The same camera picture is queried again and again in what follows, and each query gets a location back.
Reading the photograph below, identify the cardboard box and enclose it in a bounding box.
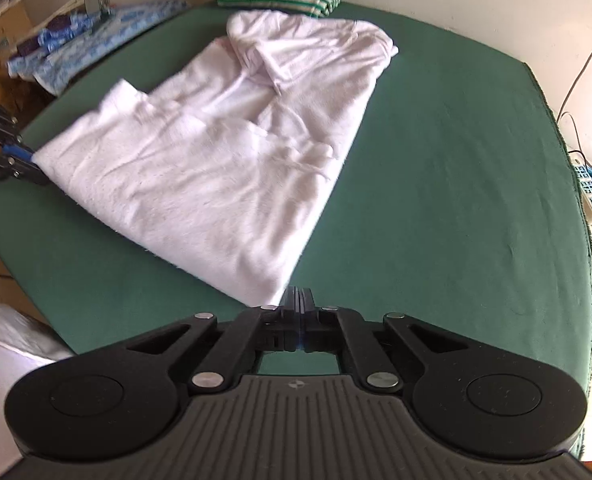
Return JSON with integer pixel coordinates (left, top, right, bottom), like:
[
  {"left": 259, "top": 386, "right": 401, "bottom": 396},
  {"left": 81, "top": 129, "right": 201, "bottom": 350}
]
[{"left": 0, "top": 0, "right": 34, "bottom": 107}]

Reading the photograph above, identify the white power strip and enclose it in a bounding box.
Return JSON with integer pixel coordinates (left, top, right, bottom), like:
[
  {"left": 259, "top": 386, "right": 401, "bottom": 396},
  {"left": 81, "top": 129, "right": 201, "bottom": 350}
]
[{"left": 568, "top": 157, "right": 592, "bottom": 227}]

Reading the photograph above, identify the white plastic bag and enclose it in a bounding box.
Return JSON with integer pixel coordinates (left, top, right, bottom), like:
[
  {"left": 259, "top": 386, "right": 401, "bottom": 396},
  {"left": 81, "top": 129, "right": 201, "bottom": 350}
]
[{"left": 0, "top": 289, "right": 75, "bottom": 467}]

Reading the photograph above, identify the blue patterned cloth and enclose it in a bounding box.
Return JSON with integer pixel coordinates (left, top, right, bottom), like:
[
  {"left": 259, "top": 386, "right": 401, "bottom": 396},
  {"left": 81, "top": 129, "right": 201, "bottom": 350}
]
[{"left": 6, "top": 0, "right": 192, "bottom": 96}]

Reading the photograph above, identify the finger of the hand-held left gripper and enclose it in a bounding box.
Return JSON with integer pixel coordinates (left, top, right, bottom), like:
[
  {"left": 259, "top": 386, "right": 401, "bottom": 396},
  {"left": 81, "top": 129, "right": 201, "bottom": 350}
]
[
  {"left": 0, "top": 83, "right": 36, "bottom": 162},
  {"left": 0, "top": 147, "right": 52, "bottom": 192}
]

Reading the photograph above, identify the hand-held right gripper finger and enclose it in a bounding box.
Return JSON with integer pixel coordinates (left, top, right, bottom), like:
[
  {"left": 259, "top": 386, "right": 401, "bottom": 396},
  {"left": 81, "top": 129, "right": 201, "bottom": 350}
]
[
  {"left": 299, "top": 286, "right": 478, "bottom": 393},
  {"left": 124, "top": 286, "right": 300, "bottom": 395}
]

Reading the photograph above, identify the white garment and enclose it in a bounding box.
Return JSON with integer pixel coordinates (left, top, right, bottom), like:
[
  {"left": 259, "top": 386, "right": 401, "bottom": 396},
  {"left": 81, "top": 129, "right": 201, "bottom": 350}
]
[{"left": 32, "top": 10, "right": 399, "bottom": 308}]

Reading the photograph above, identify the thin wall cable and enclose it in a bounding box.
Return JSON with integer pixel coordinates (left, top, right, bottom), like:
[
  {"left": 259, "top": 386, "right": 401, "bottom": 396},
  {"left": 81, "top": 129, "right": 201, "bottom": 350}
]
[{"left": 556, "top": 19, "right": 592, "bottom": 128}]

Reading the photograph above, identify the folded green striped shirt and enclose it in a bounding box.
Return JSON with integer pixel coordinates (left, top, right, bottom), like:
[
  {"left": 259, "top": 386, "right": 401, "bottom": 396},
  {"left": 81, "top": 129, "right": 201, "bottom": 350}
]
[{"left": 217, "top": 0, "right": 351, "bottom": 19}]

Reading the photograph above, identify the dark maroon patterned cloth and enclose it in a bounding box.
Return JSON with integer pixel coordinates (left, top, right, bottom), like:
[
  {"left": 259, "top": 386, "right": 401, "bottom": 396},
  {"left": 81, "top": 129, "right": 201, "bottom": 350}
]
[{"left": 18, "top": 14, "right": 77, "bottom": 57}]

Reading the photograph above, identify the green table cloth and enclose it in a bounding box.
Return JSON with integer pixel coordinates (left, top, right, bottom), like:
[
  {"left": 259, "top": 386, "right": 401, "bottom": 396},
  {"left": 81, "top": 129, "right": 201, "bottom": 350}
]
[{"left": 0, "top": 0, "right": 592, "bottom": 477}]

